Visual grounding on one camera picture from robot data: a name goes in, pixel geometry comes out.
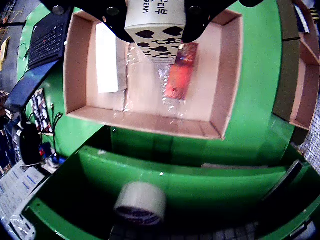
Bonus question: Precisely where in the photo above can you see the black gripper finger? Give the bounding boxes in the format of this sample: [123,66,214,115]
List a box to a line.
[180,0,263,43]
[42,0,136,44]

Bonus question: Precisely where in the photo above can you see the cow print hand cream box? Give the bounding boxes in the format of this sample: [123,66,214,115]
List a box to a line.
[124,0,187,66]

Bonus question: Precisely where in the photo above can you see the long white barcode box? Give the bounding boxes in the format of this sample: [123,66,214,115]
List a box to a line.
[95,22,128,95]

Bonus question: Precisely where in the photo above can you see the large cardboard tray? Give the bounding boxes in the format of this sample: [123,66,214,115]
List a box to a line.
[62,8,245,141]

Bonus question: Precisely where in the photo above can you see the orange honeycomb print box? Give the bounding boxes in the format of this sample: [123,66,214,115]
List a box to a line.
[163,41,200,100]

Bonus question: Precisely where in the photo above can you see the cardboard box with flap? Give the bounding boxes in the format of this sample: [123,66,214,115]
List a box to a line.
[272,37,320,131]

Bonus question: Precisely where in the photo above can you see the black laptop keyboard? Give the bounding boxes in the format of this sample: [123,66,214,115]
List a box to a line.
[26,6,74,70]

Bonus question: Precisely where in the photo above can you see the clear plastic film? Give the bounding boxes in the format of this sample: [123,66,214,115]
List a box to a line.
[124,43,191,118]

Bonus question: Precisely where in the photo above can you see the yellow cloth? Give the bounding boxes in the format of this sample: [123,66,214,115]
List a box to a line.
[0,36,11,72]

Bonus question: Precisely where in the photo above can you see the blue panel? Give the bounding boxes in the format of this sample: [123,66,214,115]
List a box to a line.
[4,59,65,112]

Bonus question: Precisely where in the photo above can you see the cow print strip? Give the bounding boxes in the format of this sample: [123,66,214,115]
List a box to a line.
[31,87,55,134]

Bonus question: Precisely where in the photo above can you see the black desk object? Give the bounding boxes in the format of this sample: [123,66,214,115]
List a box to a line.
[19,121,43,166]

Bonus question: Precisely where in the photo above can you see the green metal shelf unit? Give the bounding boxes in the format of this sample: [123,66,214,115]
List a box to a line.
[21,124,320,240]

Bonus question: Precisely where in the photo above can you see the black smartphone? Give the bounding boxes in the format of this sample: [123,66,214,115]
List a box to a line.
[261,159,305,203]

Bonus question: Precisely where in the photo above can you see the white tape roll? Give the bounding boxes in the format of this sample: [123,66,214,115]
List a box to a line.
[113,181,168,227]

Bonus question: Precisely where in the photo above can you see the printed paper sheets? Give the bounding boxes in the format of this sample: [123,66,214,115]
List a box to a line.
[0,159,48,240]

